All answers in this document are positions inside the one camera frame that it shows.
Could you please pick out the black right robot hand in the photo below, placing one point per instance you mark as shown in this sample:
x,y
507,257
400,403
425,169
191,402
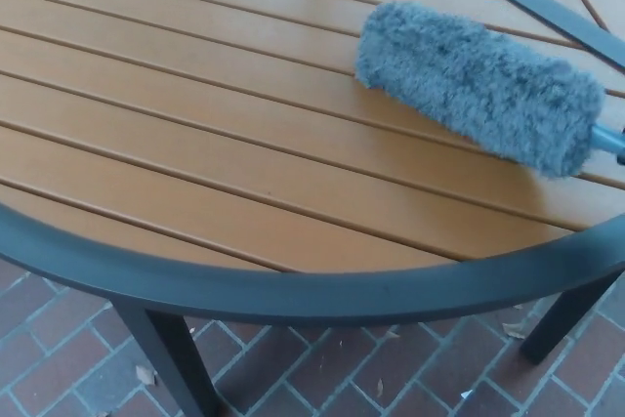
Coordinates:
x,y
621,148

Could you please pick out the grey microfibre duster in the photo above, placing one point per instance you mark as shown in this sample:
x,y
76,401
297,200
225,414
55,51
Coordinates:
x,y
464,80

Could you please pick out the dark flat table crossbar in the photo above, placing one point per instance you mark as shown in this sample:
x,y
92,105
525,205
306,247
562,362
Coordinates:
x,y
537,2

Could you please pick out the dark table leg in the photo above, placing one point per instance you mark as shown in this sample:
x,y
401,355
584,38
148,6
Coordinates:
x,y
552,329
166,363

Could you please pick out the dry brown leaf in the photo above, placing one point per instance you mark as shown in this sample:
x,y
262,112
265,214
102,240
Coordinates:
x,y
512,330
145,374

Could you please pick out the small white paper scrap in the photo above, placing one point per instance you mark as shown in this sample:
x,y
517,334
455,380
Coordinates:
x,y
467,394

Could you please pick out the dark round table rim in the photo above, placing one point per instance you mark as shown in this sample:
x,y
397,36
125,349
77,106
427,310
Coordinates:
x,y
244,285

